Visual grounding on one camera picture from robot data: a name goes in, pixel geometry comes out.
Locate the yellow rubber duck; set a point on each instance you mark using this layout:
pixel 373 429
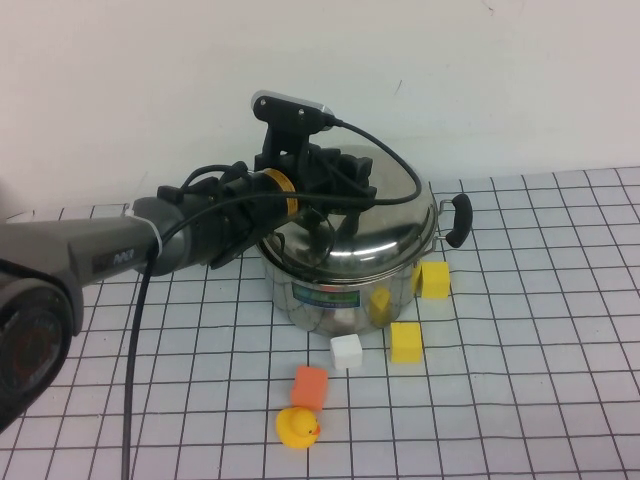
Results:
pixel 297 427

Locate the steel lid with black knob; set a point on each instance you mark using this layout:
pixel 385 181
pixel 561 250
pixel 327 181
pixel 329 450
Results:
pixel 385 240

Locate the white foam cube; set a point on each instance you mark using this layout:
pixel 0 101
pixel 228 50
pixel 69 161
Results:
pixel 346 352

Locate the yellow foam cube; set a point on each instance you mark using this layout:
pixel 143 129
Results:
pixel 406 342
pixel 435 281

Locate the orange foam block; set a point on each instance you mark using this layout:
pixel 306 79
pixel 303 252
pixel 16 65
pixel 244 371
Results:
pixel 309 387

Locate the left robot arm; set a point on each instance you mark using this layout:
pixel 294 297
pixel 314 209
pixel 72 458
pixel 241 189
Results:
pixel 110 245

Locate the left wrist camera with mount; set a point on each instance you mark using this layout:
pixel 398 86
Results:
pixel 285 112

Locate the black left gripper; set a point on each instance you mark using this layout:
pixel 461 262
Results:
pixel 315 172

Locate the white black-grid tablecloth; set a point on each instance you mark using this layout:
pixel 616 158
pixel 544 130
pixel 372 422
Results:
pixel 525 350

